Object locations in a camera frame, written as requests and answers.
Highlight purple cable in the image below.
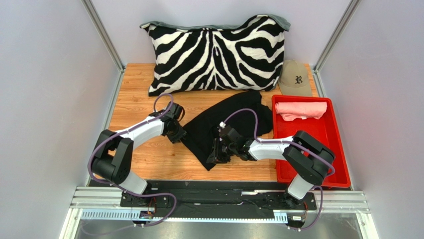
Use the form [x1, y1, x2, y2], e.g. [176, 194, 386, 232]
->
[220, 108, 336, 232]
[87, 93, 178, 237]

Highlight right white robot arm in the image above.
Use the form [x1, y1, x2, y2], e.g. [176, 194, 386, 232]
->
[207, 125, 335, 201]

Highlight zebra striped pillow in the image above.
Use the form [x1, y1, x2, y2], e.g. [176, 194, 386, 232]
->
[140, 14, 291, 97]

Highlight left aluminium frame post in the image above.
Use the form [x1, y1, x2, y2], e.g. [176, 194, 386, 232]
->
[82, 0, 125, 72]

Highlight aluminium frame post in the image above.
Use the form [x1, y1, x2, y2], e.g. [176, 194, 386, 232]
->
[314, 0, 361, 72]
[82, 0, 125, 72]

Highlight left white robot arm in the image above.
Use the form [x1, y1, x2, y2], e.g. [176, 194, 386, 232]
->
[88, 102, 186, 196]

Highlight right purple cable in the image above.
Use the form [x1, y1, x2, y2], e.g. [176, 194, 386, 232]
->
[220, 108, 336, 232]

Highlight rolled pink t-shirt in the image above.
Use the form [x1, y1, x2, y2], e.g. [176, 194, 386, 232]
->
[274, 102, 327, 121]

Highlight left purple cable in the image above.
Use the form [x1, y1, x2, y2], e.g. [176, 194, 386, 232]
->
[87, 93, 178, 237]

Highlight red plastic tray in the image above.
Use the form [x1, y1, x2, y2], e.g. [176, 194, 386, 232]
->
[271, 95, 352, 189]

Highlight beige baseball cap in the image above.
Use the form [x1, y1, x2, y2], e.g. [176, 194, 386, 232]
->
[278, 60, 313, 97]

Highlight black t-shirt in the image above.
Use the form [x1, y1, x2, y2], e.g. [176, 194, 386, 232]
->
[182, 91, 273, 171]

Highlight right aluminium frame post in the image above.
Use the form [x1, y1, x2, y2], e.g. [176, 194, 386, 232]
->
[314, 0, 361, 72]

